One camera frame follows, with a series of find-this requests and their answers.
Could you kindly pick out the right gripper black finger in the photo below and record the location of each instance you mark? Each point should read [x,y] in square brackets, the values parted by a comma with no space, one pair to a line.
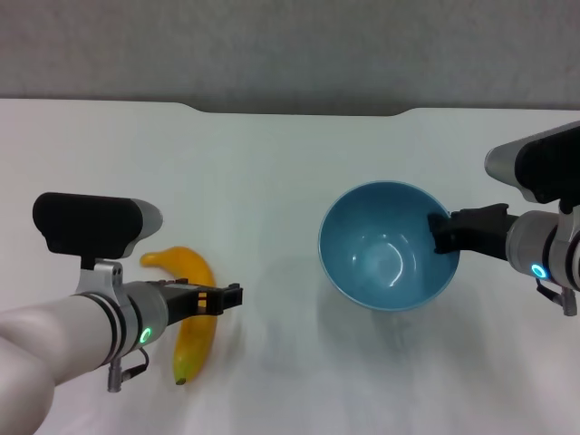
[439,233]

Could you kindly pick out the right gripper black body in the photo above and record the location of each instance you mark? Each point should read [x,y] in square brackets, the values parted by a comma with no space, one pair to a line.
[485,235]

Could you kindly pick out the wrist camera black silver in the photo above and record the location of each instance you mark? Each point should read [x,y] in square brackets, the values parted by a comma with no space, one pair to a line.
[534,167]
[90,222]

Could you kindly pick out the right wrist camera black silver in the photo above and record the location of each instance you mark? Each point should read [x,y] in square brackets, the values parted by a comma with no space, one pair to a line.
[534,167]

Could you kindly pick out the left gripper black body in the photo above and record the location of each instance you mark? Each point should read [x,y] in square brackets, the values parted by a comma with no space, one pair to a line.
[186,303]

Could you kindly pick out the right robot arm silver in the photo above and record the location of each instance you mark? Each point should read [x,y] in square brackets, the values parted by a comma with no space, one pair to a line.
[553,254]

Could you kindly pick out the yellow banana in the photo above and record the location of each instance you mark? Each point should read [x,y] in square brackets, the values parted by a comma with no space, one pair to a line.
[196,268]

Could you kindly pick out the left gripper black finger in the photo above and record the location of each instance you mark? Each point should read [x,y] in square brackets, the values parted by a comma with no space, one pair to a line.
[229,298]

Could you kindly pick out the blue plastic bowl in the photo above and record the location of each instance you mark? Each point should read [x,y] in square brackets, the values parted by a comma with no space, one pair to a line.
[376,272]

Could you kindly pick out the left wrist camera black silver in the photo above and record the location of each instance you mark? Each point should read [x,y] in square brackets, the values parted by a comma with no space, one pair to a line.
[90,222]

